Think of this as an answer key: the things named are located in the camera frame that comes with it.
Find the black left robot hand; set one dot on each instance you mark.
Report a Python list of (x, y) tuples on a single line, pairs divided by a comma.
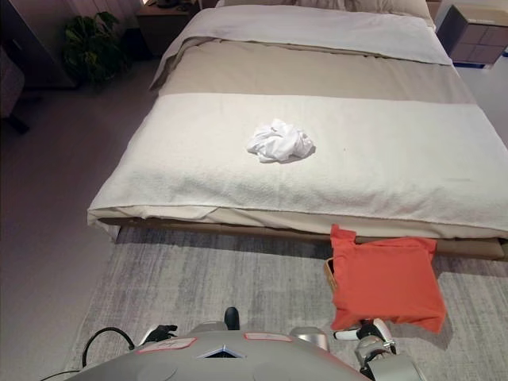
[(164, 330)]

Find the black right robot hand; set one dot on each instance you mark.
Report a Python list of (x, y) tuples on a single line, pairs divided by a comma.
[(376, 328)]

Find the white clothes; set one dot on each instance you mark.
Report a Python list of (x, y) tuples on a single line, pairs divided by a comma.
[(279, 141)]

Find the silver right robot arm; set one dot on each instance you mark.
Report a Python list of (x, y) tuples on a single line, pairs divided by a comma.
[(383, 359)]

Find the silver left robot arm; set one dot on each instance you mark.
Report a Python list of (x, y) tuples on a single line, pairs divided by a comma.
[(143, 339)]

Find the wicker basket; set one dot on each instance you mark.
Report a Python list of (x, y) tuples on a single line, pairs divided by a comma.
[(331, 274)]

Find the orange cloth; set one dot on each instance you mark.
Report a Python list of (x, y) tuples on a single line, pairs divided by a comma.
[(387, 282)]

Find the silver right robot leg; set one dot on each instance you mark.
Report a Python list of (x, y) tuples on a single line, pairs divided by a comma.
[(311, 336)]

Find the silver robot leg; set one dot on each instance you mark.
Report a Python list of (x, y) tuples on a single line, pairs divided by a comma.
[(311, 336), (232, 316)]

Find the grey robot torso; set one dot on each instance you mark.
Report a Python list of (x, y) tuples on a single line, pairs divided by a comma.
[(222, 363)]

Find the silver left robot leg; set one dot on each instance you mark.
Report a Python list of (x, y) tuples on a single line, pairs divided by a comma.
[(232, 316)]

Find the grey rug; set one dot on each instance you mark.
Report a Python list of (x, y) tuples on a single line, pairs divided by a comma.
[(222, 274)]

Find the cream mattress cover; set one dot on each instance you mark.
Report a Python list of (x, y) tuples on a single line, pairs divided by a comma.
[(278, 216)]

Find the beige duvet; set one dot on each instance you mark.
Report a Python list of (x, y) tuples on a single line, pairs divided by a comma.
[(301, 71)]

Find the dark upholstered armchair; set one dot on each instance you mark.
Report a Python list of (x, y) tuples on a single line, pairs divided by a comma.
[(11, 87)]

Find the green potted plant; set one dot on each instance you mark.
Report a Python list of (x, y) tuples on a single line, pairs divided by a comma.
[(93, 47)]

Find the brown wooden nightstand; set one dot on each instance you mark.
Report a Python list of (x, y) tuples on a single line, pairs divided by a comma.
[(166, 28)]

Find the white folded sheet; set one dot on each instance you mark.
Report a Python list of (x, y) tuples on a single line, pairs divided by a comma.
[(317, 29)]

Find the grey drawer cabinet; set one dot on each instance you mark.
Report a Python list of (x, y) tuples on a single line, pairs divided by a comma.
[(474, 37)]

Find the dark tall cabinet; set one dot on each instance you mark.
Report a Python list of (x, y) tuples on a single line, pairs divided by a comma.
[(35, 35)]

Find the beige pillow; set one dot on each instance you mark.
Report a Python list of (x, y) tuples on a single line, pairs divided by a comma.
[(317, 5)]

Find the brown bed frame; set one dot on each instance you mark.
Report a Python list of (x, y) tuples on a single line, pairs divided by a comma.
[(278, 229)]

